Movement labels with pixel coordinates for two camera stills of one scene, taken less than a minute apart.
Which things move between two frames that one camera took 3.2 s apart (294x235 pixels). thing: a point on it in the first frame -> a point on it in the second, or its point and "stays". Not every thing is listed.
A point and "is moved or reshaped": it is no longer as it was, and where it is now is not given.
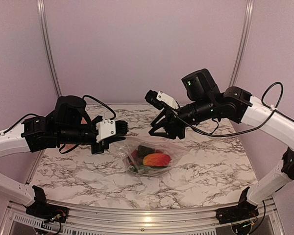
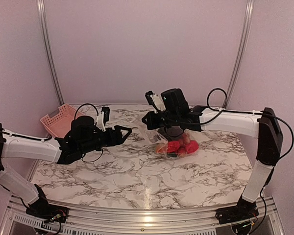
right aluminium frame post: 249,9 stays
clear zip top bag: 151,156 is moved or reshaped
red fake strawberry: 134,153 -> 173,146
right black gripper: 174,129 -> 152,122
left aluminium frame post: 44,28 stays
